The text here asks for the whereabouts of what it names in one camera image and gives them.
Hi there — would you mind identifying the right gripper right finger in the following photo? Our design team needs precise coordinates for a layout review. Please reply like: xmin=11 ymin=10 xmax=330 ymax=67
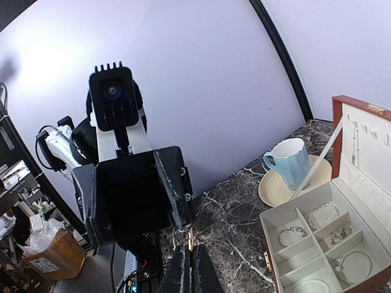
xmin=191 ymin=245 xmax=223 ymax=293

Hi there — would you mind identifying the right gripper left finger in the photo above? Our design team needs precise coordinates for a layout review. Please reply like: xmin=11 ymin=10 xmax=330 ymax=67
xmin=157 ymin=246 xmax=191 ymax=293

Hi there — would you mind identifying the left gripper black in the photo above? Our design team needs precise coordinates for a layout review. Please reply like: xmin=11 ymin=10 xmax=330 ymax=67
xmin=71 ymin=149 xmax=195 ymax=256

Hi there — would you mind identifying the gold ring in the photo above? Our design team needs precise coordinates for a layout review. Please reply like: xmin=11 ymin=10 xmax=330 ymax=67
xmin=187 ymin=226 xmax=194 ymax=252

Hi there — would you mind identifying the brown leather jewelry box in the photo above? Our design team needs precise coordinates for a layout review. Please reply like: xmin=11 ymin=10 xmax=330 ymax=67
xmin=260 ymin=95 xmax=390 ymax=292

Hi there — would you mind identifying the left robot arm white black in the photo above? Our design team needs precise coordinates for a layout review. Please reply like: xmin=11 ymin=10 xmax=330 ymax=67
xmin=37 ymin=117 xmax=195 ymax=258

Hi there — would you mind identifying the cardboard box in background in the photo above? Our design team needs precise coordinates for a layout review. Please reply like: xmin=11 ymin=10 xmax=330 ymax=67
xmin=22 ymin=230 xmax=87 ymax=281

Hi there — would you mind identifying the beige saucer plate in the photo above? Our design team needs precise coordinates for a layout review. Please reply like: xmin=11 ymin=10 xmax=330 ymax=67
xmin=258 ymin=159 xmax=332 ymax=207

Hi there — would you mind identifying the silver bangle in box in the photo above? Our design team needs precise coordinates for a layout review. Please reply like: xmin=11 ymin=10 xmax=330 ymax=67
xmin=334 ymin=251 xmax=372 ymax=285

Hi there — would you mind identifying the blue ceramic mug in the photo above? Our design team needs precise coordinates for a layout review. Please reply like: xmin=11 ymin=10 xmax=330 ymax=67
xmin=263 ymin=137 xmax=311 ymax=190

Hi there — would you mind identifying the silver chain bracelet in box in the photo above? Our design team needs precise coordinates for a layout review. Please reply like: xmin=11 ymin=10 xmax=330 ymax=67
xmin=278 ymin=225 xmax=309 ymax=248

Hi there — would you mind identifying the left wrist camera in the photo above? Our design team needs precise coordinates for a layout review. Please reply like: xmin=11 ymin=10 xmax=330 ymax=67
xmin=89 ymin=63 xmax=139 ymax=132

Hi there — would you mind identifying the gold necklace in lid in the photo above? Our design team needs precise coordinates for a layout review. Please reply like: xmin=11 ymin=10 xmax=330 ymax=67
xmin=350 ymin=128 xmax=361 ymax=168

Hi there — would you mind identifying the left black frame post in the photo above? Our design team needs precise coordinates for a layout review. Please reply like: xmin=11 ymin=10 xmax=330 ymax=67
xmin=249 ymin=0 xmax=313 ymax=122

